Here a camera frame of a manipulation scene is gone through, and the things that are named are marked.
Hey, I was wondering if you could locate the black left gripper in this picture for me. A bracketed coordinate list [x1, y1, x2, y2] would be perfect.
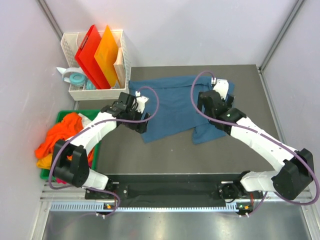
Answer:
[123, 105, 150, 134]

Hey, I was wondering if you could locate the blue t-shirt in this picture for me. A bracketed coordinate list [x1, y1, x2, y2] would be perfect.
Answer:
[129, 75, 226, 144]

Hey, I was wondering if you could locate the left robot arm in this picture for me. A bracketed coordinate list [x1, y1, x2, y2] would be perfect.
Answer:
[50, 91, 151, 199]

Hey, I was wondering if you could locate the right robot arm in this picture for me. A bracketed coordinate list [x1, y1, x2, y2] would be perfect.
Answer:
[197, 90, 314, 201]

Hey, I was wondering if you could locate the wooden board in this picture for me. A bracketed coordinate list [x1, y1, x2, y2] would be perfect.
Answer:
[113, 47, 126, 89]

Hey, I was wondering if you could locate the orange t-shirt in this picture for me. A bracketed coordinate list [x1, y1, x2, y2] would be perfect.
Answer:
[34, 112, 83, 160]

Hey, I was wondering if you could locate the teal tape roll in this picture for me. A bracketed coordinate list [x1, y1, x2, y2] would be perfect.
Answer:
[69, 72, 87, 87]

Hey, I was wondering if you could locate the orange plastic board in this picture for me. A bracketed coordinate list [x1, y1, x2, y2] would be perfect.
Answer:
[94, 25, 119, 88]

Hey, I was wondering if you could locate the red plastic board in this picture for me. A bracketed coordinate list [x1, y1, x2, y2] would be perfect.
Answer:
[74, 25, 111, 90]

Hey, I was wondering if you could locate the white slotted storage basket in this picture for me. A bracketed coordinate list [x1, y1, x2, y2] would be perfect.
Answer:
[60, 29, 132, 101]

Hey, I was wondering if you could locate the yellow t-shirt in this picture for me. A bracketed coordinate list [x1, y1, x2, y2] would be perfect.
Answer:
[36, 153, 53, 170]

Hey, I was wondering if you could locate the pink cloth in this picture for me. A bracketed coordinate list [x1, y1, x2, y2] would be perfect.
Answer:
[54, 177, 67, 185]

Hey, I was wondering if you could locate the green plastic crate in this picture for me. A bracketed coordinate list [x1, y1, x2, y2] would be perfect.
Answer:
[39, 109, 102, 180]

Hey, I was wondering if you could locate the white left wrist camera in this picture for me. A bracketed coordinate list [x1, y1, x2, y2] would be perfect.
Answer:
[135, 91, 149, 113]

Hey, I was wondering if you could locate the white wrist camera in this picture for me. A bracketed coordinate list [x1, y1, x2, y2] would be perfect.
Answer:
[135, 91, 149, 113]
[211, 78, 229, 100]

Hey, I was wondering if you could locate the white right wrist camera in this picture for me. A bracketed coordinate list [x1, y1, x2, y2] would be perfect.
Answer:
[211, 78, 229, 100]

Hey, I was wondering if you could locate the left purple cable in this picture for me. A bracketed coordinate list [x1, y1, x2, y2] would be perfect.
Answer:
[47, 86, 160, 216]

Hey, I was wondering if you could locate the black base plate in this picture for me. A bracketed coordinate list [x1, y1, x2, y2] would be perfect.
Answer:
[84, 174, 266, 208]

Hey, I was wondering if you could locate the aluminium frame rail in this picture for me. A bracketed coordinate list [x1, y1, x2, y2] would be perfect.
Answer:
[40, 182, 86, 202]

